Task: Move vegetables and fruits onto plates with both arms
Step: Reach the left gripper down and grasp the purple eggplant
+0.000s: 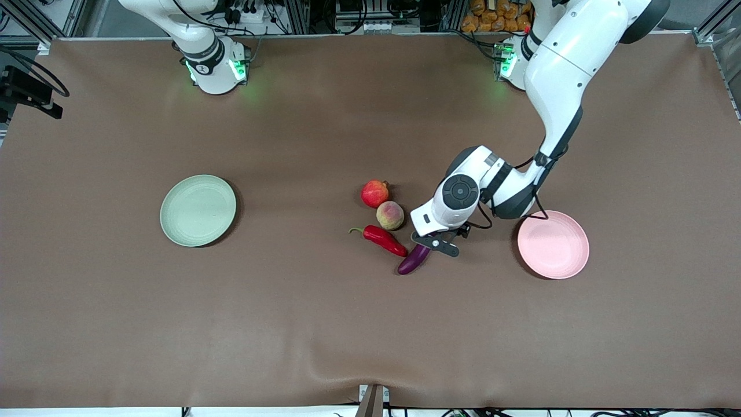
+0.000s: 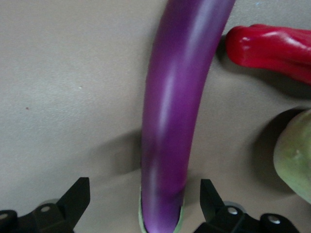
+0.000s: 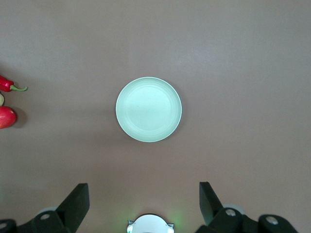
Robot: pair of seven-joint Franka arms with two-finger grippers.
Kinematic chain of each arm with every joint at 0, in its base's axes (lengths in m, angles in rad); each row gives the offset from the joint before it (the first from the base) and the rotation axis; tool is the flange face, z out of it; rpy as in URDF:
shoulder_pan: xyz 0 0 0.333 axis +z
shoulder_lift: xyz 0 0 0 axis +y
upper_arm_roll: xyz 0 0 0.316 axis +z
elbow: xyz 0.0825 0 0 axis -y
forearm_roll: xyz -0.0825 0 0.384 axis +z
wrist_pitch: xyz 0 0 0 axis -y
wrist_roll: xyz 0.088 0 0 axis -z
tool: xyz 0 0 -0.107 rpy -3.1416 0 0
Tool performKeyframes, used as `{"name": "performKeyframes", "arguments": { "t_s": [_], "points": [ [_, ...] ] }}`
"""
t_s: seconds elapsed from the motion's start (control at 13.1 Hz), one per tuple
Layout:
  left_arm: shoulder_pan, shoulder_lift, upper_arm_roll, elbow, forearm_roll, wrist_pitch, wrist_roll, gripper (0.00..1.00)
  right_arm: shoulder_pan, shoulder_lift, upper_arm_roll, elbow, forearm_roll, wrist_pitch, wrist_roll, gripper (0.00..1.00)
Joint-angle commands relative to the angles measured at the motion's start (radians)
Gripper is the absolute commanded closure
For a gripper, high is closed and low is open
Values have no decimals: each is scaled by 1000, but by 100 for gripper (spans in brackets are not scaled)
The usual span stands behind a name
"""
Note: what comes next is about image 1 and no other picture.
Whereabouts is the purple eggplant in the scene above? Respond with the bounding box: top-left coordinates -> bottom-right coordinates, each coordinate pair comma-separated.
397,243 -> 432,276

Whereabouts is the yellow pink peach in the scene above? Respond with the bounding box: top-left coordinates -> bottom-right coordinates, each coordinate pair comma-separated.
376,200 -> 405,231

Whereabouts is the red chili pepper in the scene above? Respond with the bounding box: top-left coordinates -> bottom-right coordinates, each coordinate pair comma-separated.
348,225 -> 409,258

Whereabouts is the red pomegranate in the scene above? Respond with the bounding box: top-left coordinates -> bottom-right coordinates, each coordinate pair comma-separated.
361,180 -> 390,209

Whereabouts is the brown table cloth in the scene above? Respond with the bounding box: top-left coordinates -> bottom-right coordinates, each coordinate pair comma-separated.
0,32 -> 741,409

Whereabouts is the pink round plate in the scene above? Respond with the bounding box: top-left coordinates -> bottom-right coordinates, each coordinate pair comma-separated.
517,210 -> 590,280

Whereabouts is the white socket strip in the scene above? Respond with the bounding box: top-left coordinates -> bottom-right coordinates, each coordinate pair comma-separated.
336,20 -> 394,34

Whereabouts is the bag of orange snacks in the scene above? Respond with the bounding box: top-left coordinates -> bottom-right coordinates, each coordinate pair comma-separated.
461,0 -> 536,33

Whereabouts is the green round plate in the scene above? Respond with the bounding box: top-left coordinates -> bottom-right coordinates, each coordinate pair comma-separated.
160,174 -> 237,248

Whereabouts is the white power strip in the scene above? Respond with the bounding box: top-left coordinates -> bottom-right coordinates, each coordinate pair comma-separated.
223,7 -> 264,24

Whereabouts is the grey rounded object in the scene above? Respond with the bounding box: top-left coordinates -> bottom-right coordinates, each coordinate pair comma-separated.
660,0 -> 713,31

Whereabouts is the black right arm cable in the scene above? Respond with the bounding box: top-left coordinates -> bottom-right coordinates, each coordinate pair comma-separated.
0,45 -> 70,99

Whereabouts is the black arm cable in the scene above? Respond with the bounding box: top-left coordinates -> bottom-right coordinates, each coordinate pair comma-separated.
0,45 -> 70,99
470,153 -> 551,230

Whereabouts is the aluminium frame rail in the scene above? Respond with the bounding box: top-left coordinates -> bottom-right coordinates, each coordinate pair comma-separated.
694,0 -> 741,119
0,0 -> 87,48

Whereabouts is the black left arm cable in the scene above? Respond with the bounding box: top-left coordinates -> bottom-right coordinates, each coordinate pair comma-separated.
470,153 -> 551,230

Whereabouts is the metal table edge bracket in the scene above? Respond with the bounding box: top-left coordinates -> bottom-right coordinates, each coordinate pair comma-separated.
356,383 -> 390,417

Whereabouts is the aluminium frame post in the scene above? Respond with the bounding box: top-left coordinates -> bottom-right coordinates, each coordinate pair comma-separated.
284,0 -> 310,35

